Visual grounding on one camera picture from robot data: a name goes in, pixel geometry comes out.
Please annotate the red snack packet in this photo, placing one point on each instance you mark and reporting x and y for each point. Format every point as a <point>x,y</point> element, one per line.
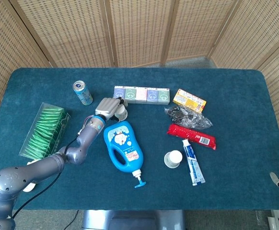
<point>192,135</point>

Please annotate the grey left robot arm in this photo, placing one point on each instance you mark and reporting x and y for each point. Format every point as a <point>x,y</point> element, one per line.
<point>77,153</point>

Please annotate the clear bag black contents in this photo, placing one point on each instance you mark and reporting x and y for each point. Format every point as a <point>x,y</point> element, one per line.
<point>187,117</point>

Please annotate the pastel tissue packet multipack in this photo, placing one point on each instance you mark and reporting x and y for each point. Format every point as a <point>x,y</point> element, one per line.
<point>149,95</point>

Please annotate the white yellow card pack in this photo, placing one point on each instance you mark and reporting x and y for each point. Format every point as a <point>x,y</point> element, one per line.
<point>28,188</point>

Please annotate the teal carpet table cover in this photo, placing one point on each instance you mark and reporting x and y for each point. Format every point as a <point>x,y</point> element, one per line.
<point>237,107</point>

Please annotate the light blue drink can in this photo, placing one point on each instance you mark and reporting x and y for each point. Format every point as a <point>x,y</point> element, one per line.
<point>84,95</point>

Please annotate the yellow cardboard box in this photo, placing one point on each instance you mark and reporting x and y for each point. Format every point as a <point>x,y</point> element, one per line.
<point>188,100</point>

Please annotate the white floral paper cup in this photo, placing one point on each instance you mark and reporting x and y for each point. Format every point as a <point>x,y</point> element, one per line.
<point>122,112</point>
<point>123,119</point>
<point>174,157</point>

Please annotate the green tea bag box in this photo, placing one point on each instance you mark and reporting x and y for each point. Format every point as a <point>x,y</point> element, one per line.
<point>46,129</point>

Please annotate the wicker folding screen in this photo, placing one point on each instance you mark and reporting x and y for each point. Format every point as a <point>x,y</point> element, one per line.
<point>139,31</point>

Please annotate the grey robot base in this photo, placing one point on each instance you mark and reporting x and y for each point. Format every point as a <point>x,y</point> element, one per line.
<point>130,221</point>

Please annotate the white blue toothpaste tube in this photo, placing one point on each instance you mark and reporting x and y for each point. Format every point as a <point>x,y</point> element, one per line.
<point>193,163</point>

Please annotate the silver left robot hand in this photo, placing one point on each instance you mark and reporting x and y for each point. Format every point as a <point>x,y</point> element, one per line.
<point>107,107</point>

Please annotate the blue pump detergent bottle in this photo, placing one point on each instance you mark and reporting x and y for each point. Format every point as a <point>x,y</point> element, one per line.
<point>122,148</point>

